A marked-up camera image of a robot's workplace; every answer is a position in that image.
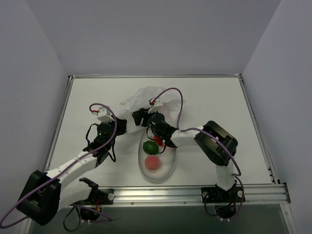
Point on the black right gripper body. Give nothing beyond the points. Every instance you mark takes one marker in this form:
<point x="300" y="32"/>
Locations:
<point x="139" y="116"/>

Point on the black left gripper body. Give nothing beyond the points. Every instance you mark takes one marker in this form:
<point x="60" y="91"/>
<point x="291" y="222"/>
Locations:
<point x="122" y="126"/>

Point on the red fake fruit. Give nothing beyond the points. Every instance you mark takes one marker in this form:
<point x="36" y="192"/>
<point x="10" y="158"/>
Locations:
<point x="158" y="141"/>

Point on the white plastic bag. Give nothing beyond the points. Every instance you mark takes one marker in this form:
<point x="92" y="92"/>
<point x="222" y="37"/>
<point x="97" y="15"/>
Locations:
<point x="171" y="105"/>

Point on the green fake lime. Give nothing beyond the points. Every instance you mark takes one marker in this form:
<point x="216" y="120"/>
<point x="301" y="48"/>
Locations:
<point x="150" y="147"/>

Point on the pink fake fruit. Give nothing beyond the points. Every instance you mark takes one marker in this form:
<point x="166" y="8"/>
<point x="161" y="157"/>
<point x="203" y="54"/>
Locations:
<point x="152" y="163"/>

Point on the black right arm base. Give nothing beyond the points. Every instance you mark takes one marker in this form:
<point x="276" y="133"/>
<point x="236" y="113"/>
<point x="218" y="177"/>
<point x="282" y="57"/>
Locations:
<point x="224" y="205"/>

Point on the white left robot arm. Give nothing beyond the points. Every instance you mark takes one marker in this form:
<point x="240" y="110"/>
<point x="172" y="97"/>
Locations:
<point x="47" y="192"/>

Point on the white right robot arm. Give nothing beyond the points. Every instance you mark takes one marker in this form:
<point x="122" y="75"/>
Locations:
<point x="217" y="144"/>

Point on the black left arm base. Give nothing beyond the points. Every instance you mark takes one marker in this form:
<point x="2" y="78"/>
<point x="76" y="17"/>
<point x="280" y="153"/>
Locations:
<point x="89" y="209"/>

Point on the white oval plate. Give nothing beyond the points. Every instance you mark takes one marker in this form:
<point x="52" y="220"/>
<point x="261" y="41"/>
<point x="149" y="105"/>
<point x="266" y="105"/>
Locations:
<point x="167" y="157"/>

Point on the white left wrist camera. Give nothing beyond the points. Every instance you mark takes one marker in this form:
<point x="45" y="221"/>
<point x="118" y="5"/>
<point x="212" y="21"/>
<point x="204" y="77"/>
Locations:
<point x="104" y="115"/>

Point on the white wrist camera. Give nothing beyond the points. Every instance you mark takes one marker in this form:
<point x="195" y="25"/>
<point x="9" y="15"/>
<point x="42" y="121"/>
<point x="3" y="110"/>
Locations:
<point x="104" y="115"/>
<point x="155" y="105"/>

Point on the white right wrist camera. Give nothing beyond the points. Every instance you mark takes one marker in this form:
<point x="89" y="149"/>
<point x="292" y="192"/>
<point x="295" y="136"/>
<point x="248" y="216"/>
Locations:
<point x="155" y="105"/>

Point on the aluminium front rail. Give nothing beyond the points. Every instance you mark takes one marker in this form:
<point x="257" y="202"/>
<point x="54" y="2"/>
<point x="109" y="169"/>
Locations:
<point x="151" y="196"/>

